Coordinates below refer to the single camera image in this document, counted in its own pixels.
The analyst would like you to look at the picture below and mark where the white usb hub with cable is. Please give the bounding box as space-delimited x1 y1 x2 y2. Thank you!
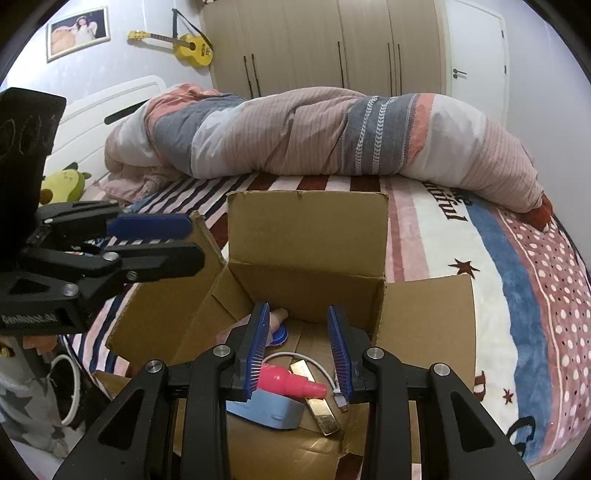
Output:
260 351 351 413

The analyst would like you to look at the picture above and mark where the white door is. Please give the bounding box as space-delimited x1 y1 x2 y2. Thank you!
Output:
446 1 509 124

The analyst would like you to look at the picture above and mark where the rolled striped duvet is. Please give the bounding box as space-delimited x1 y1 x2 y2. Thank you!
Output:
102 83 545 214

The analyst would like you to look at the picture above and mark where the striped plush blanket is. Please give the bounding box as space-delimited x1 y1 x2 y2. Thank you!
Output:
64 171 555 462

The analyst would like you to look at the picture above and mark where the framed photo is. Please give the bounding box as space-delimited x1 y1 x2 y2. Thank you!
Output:
46 6 111 62

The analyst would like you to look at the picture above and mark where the pink polka dot bedsheet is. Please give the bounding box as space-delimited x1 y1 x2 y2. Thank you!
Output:
500 213 590 463

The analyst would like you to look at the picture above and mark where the gold rectangular bar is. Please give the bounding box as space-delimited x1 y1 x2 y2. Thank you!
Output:
290 359 339 436

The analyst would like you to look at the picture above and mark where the pink spray bottle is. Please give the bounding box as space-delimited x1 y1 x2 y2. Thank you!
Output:
257 363 328 399

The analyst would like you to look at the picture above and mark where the green plush toy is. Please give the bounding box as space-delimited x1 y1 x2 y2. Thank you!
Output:
39 162 91 206

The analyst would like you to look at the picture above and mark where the brown cardboard box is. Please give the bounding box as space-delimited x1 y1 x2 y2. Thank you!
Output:
91 189 478 480

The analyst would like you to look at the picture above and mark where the wooden wardrobe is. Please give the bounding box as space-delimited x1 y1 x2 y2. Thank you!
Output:
200 0 447 99

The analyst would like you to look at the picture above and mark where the white bed headboard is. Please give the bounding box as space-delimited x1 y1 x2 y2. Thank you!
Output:
43 75 166 181

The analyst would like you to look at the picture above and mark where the yellow ukulele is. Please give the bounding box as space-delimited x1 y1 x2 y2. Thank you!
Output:
127 8 213 69

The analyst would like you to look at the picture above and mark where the blue square speaker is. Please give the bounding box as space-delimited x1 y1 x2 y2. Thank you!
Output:
226 390 305 430

